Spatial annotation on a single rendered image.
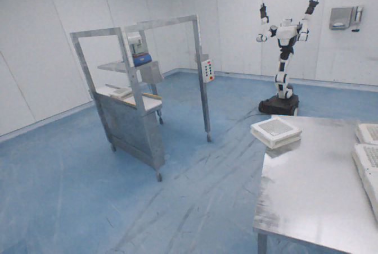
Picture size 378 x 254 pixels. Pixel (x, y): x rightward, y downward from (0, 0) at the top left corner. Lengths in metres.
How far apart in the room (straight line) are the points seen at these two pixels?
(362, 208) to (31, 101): 5.28
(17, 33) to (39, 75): 0.82
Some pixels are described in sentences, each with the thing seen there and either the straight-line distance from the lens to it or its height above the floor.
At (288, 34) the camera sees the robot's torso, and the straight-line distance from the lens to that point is 3.56.
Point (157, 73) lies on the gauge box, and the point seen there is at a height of 1.22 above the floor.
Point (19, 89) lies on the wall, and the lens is 5.32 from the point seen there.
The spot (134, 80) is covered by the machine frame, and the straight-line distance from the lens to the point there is 2.03.
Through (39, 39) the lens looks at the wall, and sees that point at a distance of 5.36.
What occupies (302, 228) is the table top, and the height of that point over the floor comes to 0.87.
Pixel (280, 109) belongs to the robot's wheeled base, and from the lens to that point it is 3.70.
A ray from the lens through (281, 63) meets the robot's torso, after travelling 3.70.
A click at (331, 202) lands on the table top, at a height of 0.87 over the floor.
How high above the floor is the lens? 1.76
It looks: 25 degrees down
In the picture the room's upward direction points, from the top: 9 degrees counter-clockwise
